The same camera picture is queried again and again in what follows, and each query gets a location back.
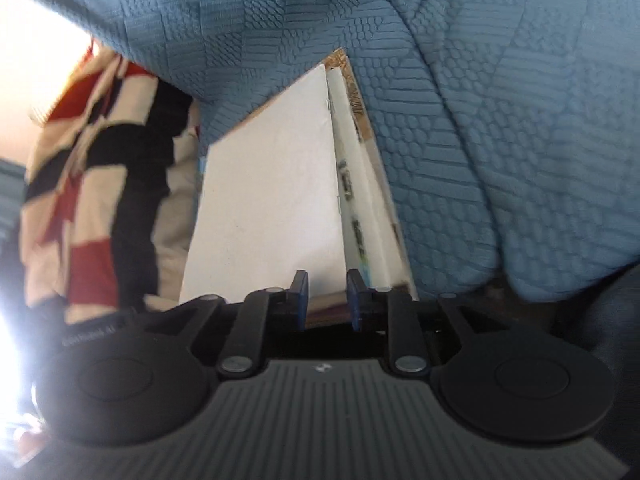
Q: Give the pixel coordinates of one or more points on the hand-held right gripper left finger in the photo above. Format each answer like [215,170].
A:
[304,305]

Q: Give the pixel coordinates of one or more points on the red black striped blanket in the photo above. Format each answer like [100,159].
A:
[100,170]

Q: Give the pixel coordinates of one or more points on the landscape painting cover book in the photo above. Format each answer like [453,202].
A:
[356,95]

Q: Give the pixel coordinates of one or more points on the dark blue curtain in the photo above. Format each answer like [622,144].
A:
[12,195]

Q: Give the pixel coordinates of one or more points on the white envelope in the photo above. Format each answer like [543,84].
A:
[265,200]

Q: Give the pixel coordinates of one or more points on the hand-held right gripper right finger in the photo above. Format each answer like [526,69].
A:
[352,305]

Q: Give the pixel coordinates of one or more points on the building photo booklet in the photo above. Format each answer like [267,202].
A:
[350,195]

